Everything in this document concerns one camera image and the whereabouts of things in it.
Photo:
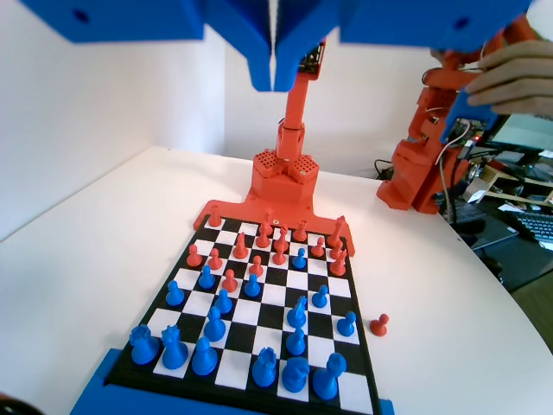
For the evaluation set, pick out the blue chess knight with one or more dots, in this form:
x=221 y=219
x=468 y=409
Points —
x=297 y=317
x=296 y=376

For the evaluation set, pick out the black keyboard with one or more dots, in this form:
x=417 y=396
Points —
x=538 y=229

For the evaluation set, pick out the red chess king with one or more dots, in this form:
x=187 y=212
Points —
x=268 y=218

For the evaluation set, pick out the orange leader arm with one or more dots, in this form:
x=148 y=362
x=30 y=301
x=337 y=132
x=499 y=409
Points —
x=406 y=173

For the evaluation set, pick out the red chess pawn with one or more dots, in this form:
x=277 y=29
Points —
x=214 y=261
x=336 y=251
x=229 y=284
x=318 y=250
x=256 y=269
x=279 y=258
x=194 y=259
x=379 y=327

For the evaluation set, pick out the blue chess rook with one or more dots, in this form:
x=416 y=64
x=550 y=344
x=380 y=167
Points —
x=144 y=350
x=264 y=372

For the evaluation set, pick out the black and white chessboard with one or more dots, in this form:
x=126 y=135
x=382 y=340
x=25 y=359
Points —
x=255 y=315

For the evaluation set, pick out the dark desk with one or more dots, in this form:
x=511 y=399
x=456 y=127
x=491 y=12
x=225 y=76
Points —
x=531 y=268

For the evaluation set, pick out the black camera circuit board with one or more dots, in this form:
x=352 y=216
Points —
x=313 y=60

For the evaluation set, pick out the flat black device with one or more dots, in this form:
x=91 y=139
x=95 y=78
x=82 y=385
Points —
x=488 y=235

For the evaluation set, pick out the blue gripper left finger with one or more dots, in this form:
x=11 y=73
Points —
x=259 y=43

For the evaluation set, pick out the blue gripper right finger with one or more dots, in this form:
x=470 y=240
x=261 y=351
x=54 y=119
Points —
x=289 y=43

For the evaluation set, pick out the light wooden frame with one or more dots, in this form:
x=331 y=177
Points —
x=492 y=175

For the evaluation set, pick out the black rounded object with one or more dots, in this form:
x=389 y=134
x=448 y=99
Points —
x=13 y=408

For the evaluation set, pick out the computer monitor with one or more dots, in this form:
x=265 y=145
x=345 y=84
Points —
x=527 y=134

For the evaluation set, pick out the blue base plate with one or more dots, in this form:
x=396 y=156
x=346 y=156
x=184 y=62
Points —
x=95 y=397

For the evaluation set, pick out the red chess queen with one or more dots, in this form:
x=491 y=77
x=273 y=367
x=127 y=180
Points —
x=262 y=240

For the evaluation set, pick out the blue chess pawn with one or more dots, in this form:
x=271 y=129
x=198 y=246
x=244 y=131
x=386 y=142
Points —
x=224 y=304
x=319 y=299
x=206 y=281
x=296 y=343
x=346 y=328
x=252 y=289
x=175 y=296
x=299 y=261

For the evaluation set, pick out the red robot arm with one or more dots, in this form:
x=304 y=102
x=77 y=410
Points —
x=281 y=186

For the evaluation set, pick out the person's hand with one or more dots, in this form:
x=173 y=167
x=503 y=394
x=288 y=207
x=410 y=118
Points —
x=518 y=82

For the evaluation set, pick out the blue chess bishop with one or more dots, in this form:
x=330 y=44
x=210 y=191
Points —
x=214 y=330
x=204 y=361

